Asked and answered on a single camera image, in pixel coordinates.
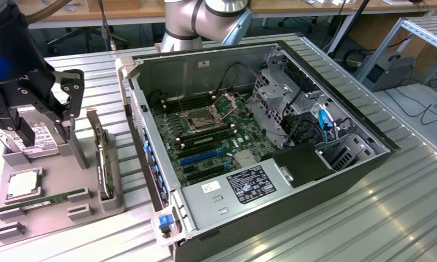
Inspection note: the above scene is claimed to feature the metal socket cover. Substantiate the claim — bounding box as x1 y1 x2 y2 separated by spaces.
210 92 238 122

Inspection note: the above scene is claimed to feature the grey box device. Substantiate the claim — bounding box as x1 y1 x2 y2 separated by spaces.
356 53 418 93

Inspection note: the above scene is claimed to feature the silver CPU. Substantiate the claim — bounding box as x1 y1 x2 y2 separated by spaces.
5 171 41 199

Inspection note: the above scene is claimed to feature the CPU socket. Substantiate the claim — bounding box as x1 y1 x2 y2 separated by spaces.
184 109 220 133

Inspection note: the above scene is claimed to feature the black open PC case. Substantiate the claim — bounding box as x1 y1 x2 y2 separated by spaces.
114 39 401 262

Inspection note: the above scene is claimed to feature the blue expansion slot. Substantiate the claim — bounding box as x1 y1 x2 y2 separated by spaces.
180 151 224 167

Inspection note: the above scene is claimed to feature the green graphics card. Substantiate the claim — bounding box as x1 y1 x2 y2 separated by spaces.
86 108 116 200

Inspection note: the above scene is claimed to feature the metal drive cage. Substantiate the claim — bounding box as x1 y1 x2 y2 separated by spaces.
253 67 316 115

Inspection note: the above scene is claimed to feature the grey power supply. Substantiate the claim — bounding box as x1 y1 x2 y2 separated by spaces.
174 157 296 233

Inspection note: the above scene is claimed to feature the black expansion slot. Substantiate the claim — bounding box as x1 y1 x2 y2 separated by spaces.
176 144 221 159
185 165 229 183

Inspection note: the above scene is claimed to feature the black RAM slot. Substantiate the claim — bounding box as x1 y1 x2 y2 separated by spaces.
162 98 213 110
165 101 214 114
161 94 212 106
174 123 230 140
158 91 209 103

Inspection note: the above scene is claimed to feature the green RAM stick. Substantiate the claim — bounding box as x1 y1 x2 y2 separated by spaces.
184 130 232 146
0 188 86 213

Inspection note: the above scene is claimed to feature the metal disk bay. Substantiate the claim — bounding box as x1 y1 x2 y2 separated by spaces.
314 132 393 171

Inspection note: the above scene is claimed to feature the blue wire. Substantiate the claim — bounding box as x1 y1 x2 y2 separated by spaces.
317 108 333 143

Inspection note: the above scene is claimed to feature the grey parts rack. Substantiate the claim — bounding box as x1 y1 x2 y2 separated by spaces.
0 120 128 248

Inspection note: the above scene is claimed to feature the thick arm cable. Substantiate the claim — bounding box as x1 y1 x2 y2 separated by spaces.
24 0 73 22

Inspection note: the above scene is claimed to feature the black wire bundle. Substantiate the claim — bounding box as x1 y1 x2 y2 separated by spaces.
278 90 320 147

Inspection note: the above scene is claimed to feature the silver hard disk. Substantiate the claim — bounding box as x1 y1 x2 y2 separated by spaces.
0 108 61 160

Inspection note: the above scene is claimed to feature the black looped wire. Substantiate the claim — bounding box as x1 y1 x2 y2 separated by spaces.
220 62 258 92

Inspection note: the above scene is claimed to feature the green motherboard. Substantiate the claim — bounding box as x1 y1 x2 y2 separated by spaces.
150 90 277 189

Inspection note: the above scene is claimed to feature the silver chipset heatsink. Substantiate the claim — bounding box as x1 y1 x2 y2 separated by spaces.
233 151 258 168

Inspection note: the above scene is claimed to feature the black office chair base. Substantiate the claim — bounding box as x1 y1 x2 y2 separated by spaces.
45 26 129 54

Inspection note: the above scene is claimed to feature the long wooden desk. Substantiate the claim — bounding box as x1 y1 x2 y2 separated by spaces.
28 0 437 30

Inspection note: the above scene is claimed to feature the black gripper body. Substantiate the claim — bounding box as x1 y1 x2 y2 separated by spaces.
0 9 58 110

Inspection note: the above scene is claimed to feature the black plastic shroud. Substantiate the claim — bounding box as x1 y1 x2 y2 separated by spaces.
270 144 338 189

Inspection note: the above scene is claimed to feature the aluminium frame table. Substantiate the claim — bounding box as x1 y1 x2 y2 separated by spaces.
364 15 437 85

